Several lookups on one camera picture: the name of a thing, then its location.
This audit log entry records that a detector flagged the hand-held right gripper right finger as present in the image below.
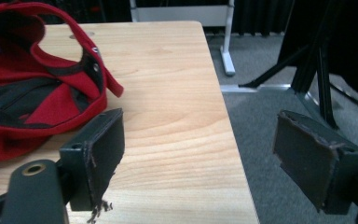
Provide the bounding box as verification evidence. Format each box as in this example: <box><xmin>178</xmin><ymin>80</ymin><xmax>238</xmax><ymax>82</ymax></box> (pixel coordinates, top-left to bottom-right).
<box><xmin>272</xmin><ymin>109</ymin><xmax>358</xmax><ymax>216</ymax></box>

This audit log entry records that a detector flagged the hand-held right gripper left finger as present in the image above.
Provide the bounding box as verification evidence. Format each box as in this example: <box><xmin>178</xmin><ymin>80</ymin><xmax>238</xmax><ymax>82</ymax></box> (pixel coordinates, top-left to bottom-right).
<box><xmin>59</xmin><ymin>107</ymin><xmax>126</xmax><ymax>224</ymax></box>

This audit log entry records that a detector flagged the red baseball cap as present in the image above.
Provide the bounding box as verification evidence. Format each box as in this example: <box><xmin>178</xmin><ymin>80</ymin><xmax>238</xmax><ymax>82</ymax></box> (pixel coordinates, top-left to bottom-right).
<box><xmin>0</xmin><ymin>1</ymin><xmax>125</xmax><ymax>167</ymax></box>

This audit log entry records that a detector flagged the black metal stand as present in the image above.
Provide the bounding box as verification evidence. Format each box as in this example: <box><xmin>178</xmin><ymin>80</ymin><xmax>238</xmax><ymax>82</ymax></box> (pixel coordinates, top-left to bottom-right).
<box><xmin>238</xmin><ymin>0</ymin><xmax>358</xmax><ymax>131</ymax></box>

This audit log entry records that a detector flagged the dark curtain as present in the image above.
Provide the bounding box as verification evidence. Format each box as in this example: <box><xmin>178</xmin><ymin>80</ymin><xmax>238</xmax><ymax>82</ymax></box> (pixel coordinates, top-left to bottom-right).
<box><xmin>232</xmin><ymin>0</ymin><xmax>294</xmax><ymax>37</ymax></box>

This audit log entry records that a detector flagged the white metal frame stand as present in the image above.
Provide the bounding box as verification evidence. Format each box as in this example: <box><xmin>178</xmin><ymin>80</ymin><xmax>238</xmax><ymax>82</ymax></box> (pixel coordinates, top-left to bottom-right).
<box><xmin>129</xmin><ymin>0</ymin><xmax>237</xmax><ymax>77</ymax></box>

